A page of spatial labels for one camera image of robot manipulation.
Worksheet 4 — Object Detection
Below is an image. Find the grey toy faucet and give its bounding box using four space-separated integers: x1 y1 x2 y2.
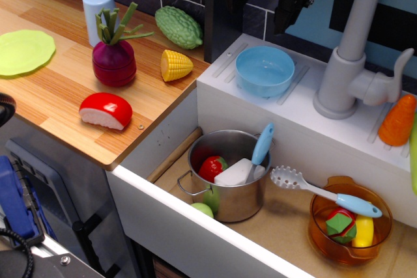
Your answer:
313 0 414 120

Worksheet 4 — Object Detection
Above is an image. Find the orange transparent pot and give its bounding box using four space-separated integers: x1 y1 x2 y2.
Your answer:
308 176 392 266

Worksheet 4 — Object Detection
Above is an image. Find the white toy sink unit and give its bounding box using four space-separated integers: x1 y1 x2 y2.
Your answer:
107 35 416 277

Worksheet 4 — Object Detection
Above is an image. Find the green toy bitter gourd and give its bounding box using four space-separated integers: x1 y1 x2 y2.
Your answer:
154 6 203 49

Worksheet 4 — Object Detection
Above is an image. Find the light green toy vegetable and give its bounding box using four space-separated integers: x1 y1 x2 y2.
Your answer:
409 119 417 194

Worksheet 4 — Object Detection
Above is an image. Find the green toy apple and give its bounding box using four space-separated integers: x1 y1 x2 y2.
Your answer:
191 202 214 218

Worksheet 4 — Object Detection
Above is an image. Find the black coiled cable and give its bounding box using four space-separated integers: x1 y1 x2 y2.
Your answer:
0 227 35 278

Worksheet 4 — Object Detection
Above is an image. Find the yellow toy corn piece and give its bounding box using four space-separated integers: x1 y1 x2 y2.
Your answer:
160 49 194 82

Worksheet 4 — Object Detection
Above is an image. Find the yellow toy banana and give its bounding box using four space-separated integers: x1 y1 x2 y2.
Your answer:
352 215 374 248

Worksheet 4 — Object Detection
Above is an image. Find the black oven door handle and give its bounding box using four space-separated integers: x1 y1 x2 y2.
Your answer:
72 214 113 277

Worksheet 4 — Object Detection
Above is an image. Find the stainless steel pot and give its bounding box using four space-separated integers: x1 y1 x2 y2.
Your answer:
177 130 271 223

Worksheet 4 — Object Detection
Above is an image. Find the red toy pepper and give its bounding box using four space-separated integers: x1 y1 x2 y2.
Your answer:
198 156 229 183

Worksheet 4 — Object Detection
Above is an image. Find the orange toy carrot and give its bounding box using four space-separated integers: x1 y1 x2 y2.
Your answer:
378 94 416 146

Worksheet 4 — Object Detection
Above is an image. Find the white toy block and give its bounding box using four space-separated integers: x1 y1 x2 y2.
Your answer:
214 158 252 186

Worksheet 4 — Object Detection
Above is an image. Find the red green toy strawberry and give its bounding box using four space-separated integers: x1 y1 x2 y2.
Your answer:
326 208 356 244

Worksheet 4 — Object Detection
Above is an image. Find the light blue plastic cup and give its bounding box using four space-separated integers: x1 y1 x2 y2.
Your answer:
81 0 117 48

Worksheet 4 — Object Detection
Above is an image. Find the lime green plastic plate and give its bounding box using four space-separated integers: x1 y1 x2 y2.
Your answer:
1 29 56 77

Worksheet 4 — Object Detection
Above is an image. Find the purple toy beet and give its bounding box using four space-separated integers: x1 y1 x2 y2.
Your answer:
92 2 154 87

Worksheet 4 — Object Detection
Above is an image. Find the light blue plastic bowl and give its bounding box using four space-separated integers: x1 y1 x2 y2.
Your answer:
235 46 295 98

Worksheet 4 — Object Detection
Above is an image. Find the black round knob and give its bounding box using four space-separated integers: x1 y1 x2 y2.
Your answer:
0 92 16 127

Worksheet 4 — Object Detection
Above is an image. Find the white pasta spoon blue handle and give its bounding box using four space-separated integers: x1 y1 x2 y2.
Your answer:
270 165 382 218

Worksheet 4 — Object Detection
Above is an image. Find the blue handled white spatula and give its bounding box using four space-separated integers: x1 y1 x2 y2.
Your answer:
245 122 274 184

